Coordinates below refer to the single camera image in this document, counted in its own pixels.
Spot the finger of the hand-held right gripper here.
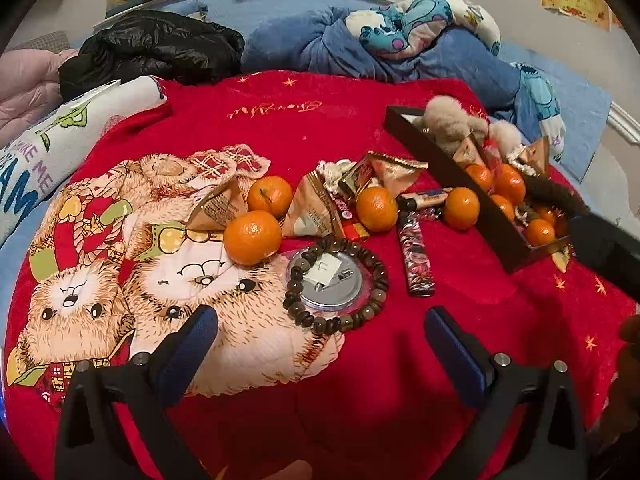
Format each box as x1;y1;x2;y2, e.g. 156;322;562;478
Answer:
567;212;640;306

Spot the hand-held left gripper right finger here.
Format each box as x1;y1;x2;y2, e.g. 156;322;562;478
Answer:
424;306;588;480

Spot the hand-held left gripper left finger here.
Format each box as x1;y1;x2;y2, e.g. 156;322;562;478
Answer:
54;304;221;480

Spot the pile of tangerines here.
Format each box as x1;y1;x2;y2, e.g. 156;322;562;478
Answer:
465;162;571;248

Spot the wooden bead bracelet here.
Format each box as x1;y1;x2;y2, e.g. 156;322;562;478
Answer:
282;237;390;337

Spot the orange tangerine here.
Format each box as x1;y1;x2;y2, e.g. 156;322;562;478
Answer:
247;175;294;219
223;210;283;267
443;186;481;231
356;186;400;233

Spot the dark rectangular box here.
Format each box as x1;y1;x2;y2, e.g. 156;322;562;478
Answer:
384;105;576;275

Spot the orange gold foil packet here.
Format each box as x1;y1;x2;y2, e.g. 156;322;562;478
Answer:
367;151;430;198

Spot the white crochet scrunchie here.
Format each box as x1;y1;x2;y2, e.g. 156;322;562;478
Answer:
316;159;358;191

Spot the dark brown fuzzy scrunchie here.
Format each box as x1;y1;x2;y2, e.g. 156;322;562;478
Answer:
522;172;591;218

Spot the white fluffy pompom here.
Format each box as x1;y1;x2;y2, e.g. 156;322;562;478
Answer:
487;122;523;153

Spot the round silver pin badge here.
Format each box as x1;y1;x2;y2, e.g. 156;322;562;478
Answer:
287;247;373;313

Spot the small white blue packet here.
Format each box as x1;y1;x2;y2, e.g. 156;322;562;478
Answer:
397;187;453;213

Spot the beige fluffy pompom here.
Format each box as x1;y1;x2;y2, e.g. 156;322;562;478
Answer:
422;94;488;153

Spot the white monster print blanket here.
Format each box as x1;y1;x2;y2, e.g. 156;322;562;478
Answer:
0;76;171;248

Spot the red bear print blanket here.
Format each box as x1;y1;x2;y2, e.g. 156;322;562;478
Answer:
0;72;640;480

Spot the blue cartoon print blanket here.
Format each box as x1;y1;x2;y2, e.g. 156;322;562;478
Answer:
240;0;568;161

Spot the black puffer jacket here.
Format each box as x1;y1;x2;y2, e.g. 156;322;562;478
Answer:
59;10;246;103

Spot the pink quilt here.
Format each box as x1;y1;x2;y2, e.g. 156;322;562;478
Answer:
0;49;81;133

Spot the white bed frame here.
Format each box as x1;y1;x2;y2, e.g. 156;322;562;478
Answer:
606;101;640;145

